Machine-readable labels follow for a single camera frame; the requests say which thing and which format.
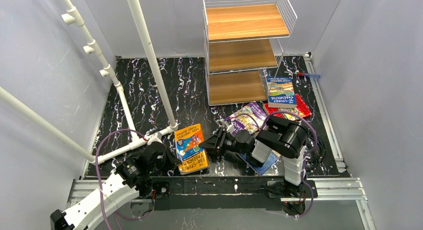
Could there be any red treehouse book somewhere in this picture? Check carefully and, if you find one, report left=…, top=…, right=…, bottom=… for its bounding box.
left=263, top=94, right=312, bottom=119

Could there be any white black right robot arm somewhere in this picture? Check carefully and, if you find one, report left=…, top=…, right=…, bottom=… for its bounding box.
left=199, top=115, right=310, bottom=187

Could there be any blue animal farm book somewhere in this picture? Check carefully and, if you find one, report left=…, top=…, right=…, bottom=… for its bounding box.
left=236, top=151, right=281, bottom=176

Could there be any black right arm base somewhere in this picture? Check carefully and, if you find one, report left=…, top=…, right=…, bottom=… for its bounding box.
left=258, top=179, right=318, bottom=218

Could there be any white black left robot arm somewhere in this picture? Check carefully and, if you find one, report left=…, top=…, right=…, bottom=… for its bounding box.
left=50, top=142, right=182, bottom=230

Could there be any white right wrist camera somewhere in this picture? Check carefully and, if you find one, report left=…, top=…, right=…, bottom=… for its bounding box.
left=223, top=120, right=235, bottom=135

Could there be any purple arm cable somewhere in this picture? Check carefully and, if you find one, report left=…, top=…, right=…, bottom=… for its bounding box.
left=95, top=129, right=151, bottom=230
left=231, top=111, right=319, bottom=218

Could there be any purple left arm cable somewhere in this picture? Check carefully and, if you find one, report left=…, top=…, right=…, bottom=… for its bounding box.
left=95, top=129, right=151, bottom=230

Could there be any white wire wooden shelf rack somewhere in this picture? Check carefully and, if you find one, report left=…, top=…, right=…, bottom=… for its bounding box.
left=203, top=0, right=298, bottom=106

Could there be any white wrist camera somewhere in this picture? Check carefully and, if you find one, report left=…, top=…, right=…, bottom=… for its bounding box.
left=223, top=120, right=235, bottom=135
left=147, top=132, right=163, bottom=146

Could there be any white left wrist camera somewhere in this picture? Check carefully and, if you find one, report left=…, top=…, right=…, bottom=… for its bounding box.
left=147, top=132, right=163, bottom=146

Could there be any orange 130-storey treehouse book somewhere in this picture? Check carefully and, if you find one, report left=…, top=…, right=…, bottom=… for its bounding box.
left=175, top=124, right=210, bottom=175

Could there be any white pvc pipe frame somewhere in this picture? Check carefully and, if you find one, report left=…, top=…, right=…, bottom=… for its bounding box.
left=0, top=0, right=178, bottom=165

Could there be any blue red screwdriver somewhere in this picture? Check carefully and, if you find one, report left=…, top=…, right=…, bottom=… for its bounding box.
left=285, top=71, right=321, bottom=79

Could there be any blue 91-storey treehouse book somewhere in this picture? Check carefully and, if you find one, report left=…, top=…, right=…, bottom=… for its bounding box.
left=267, top=76, right=297, bottom=108

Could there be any purple 52-storey treehouse book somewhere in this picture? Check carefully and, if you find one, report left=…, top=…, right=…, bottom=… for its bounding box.
left=224, top=101, right=267, bottom=136

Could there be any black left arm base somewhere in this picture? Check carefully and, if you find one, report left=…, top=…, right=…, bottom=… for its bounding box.
left=122, top=178, right=170, bottom=200

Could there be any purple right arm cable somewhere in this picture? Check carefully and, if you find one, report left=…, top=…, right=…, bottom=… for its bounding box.
left=231, top=111, right=319, bottom=218

